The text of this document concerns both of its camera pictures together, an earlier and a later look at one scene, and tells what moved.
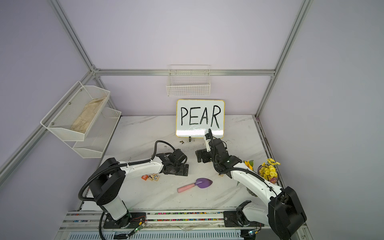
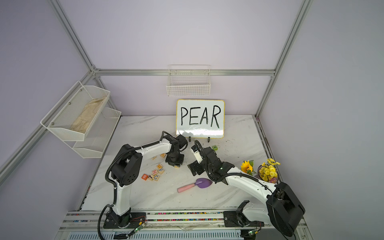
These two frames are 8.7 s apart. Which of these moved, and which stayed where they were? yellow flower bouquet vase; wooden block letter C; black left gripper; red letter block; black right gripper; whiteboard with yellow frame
Moved: black right gripper; black left gripper
Stayed: wooden block letter C; whiteboard with yellow frame; red letter block; yellow flower bouquet vase
